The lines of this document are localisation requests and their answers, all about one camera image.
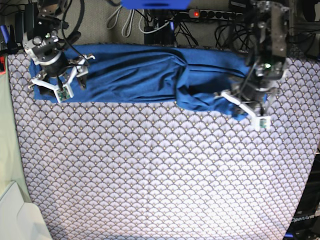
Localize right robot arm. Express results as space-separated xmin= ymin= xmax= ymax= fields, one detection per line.
xmin=22 ymin=0 xmax=89 ymax=90

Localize white plastic bin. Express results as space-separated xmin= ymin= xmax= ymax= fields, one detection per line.
xmin=0 ymin=181 xmax=52 ymax=240

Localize black power strip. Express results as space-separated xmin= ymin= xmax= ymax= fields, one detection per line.
xmin=187 ymin=9 xmax=243 ymax=21

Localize blue-handled clamp at left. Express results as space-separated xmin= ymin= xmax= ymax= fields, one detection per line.
xmin=0 ymin=24 xmax=19 ymax=55

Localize black OpenArm box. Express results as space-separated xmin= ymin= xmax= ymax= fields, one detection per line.
xmin=284 ymin=154 xmax=320 ymax=240

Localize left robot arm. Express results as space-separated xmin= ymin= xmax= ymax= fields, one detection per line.
xmin=238 ymin=0 xmax=290 ymax=103

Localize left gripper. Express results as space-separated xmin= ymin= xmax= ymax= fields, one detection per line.
xmin=239 ymin=80 xmax=272 ymax=103

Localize patterned fan-print tablecloth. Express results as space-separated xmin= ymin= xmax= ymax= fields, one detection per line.
xmin=7 ymin=53 xmax=320 ymax=240

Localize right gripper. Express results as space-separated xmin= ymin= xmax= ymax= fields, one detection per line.
xmin=39 ymin=53 xmax=87 ymax=90

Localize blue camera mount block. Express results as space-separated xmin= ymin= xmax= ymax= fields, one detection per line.
xmin=121 ymin=0 xmax=191 ymax=10

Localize blue long-sleeve T-shirt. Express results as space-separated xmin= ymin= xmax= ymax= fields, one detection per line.
xmin=28 ymin=43 xmax=258 ymax=122

